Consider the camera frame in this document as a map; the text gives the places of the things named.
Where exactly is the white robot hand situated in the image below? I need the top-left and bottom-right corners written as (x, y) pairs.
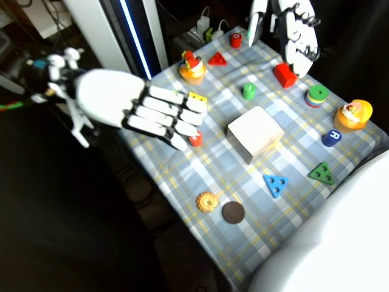
top-left (74, 68), bottom-right (209, 152)
top-left (246, 0), bottom-right (322, 79)

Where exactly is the red cylinder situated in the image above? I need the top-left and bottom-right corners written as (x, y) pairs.
top-left (188, 130), bottom-right (204, 148)
top-left (229, 32), bottom-right (244, 49)

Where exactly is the green cylinder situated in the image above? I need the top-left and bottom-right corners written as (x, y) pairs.
top-left (242, 82), bottom-right (258, 100)

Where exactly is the white paper box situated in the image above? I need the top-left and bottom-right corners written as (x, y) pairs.
top-left (227, 105), bottom-right (286, 165)

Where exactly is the blue cylinder with letter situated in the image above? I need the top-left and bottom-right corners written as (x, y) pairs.
top-left (322, 130), bottom-right (343, 148)

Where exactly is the red house-shaped block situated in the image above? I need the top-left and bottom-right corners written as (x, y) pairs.
top-left (272, 63), bottom-right (298, 89)

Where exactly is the white column with blue light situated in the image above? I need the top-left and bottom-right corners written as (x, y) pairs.
top-left (62, 0), bottom-right (170, 80)

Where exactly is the red triangle block with holes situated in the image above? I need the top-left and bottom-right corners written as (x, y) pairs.
top-left (208, 52), bottom-right (228, 66)

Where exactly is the strawberry toy cupcake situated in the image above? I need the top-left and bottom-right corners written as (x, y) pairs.
top-left (179, 50), bottom-right (208, 85)

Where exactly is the yellow block with holes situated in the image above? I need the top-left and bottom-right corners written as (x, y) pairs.
top-left (188, 92), bottom-right (208, 104)

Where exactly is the white cabinet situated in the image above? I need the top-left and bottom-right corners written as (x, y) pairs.
top-left (18, 0), bottom-right (74, 40)

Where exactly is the yellow cream toy cupcake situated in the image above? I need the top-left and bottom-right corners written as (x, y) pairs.
top-left (333, 99), bottom-right (373, 133)

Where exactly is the grey power strip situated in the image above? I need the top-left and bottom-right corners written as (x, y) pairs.
top-left (174, 27), bottom-right (207, 46)

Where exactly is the blue plaid tablecloth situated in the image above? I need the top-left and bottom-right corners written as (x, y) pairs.
top-left (120, 26), bottom-right (389, 292)

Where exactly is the green triangle block with holes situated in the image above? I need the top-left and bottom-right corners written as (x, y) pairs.
top-left (308, 162), bottom-right (336, 186)

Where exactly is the yellow toy biscuit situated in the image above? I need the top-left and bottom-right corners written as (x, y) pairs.
top-left (196, 192), bottom-right (219, 213)

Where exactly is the blue triangle block with holes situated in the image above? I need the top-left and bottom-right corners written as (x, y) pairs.
top-left (263, 175), bottom-right (290, 199)

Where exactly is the brown round toy cookie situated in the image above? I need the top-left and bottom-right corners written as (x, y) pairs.
top-left (221, 201), bottom-right (246, 224)

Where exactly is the white rounded shell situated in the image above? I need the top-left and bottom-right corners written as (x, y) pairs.
top-left (247, 148), bottom-right (389, 292)

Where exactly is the colourful ring stack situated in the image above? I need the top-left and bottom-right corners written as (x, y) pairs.
top-left (305, 85), bottom-right (330, 109)

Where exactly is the green red cable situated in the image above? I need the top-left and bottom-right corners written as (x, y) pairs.
top-left (0, 101), bottom-right (33, 113)

